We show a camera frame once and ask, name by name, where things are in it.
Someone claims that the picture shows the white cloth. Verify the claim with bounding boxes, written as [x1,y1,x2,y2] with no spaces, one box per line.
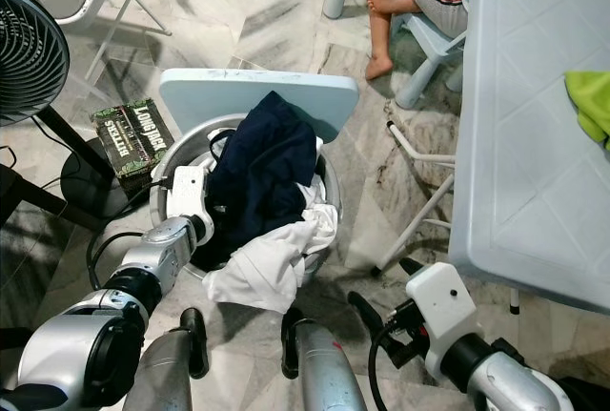
[202,180,341,315]

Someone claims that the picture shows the light blue kids chair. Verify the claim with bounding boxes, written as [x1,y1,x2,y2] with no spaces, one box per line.
[159,68,360,145]
[394,10,470,112]

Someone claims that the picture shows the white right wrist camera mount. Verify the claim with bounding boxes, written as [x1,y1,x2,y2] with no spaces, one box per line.
[405,261,480,383]

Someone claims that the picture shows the light blue folding table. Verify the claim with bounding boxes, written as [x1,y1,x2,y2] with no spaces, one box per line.
[372,0,610,317]

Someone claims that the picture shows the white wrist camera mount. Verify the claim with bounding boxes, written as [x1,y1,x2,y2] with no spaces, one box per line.
[169,165,216,245]
[405,261,480,383]

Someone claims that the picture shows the lime green shirt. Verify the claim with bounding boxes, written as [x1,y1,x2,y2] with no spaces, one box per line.
[564,70,610,152]

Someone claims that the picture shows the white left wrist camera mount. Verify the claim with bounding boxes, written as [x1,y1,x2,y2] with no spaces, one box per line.
[169,165,216,245]

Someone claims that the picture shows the navy blue garment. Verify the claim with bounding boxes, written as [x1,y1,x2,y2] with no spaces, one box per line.
[207,90,323,274]

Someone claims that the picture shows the black standing fan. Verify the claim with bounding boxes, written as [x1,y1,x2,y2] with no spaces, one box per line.
[0,0,149,221]

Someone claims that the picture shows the green black printed box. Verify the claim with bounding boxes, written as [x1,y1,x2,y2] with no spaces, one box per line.
[92,96,175,181]

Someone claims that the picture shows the robot right leg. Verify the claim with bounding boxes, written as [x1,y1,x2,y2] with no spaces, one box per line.
[281,311,371,411]

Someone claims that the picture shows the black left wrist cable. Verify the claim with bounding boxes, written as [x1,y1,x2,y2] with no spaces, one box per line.
[86,177,174,293]

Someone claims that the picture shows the grey laundry bucket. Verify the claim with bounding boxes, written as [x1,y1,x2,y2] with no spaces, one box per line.
[150,113,344,277]

